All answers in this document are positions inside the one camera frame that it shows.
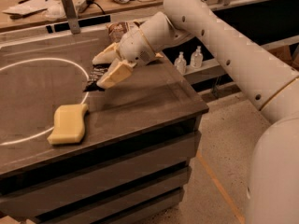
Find grey power strip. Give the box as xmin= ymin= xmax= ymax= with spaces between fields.
xmin=75 ymin=0 xmax=94 ymax=13

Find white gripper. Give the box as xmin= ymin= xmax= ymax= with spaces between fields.
xmin=92 ymin=28 xmax=155 ymax=90

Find black rxbar chocolate bar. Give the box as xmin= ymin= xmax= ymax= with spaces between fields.
xmin=84 ymin=63 xmax=109 ymax=92

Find clear sanitizer bottle left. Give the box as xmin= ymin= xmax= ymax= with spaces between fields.
xmin=174 ymin=51 xmax=187 ymax=75

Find clear sanitizer bottle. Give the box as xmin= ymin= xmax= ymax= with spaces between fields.
xmin=190 ymin=46 xmax=203 ymax=68
xmin=174 ymin=51 xmax=187 ymax=75

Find white papers on desk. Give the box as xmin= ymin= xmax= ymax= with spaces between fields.
xmin=3 ymin=0 xmax=50 ymax=15

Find yellow sponge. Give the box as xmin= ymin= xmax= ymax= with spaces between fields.
xmin=48 ymin=104 xmax=88 ymax=146

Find white crumpled mask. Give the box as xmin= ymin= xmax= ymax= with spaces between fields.
xmin=45 ymin=4 xmax=65 ymax=20

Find grey drawer cabinet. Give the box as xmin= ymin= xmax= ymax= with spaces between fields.
xmin=0 ymin=30 xmax=207 ymax=224

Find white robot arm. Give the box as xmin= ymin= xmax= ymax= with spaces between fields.
xmin=93 ymin=0 xmax=299 ymax=224

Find grey metal bracket left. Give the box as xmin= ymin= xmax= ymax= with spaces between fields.
xmin=61 ymin=0 xmax=80 ymax=35

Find clear sanitizer bottle right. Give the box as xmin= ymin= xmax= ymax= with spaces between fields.
xmin=190 ymin=46 xmax=203 ymax=68

